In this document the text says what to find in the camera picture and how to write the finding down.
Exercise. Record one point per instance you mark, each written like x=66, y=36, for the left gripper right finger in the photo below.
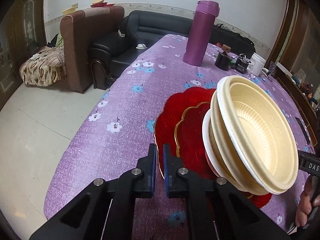
x=215, y=208

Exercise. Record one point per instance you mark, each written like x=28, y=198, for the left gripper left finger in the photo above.
x=104, y=209

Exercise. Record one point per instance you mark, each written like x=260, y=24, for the cream ribbed plastic bowl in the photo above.
x=259, y=132

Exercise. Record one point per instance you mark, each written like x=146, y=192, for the red gold-rimmed plate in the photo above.
x=188, y=139

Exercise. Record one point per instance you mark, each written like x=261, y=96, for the large red wedding plate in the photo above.
x=171, y=115

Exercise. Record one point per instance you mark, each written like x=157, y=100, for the person's right hand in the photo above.
x=305, y=205

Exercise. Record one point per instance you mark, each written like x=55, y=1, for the purple floral tablecloth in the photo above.
x=120, y=128

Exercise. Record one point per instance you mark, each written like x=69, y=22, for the white plastic jar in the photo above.
x=256, y=65

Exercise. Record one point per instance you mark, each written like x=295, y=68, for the black box device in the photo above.
x=242, y=63

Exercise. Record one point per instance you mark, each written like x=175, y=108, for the black grinder with wooden knob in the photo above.
x=223, y=59

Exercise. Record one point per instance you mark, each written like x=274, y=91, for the black leather sofa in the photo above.
x=140, y=37

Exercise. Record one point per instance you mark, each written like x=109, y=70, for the patterned blanket bundle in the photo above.
x=44, y=68

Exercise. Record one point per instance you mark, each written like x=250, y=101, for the purple thermos bottle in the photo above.
x=205, y=14

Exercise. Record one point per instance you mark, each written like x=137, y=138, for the brown armchair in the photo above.
x=78, y=30

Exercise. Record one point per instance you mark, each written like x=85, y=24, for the wooden glass cabinet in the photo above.
x=22, y=35

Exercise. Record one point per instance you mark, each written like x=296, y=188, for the red items on armchair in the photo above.
x=101, y=3

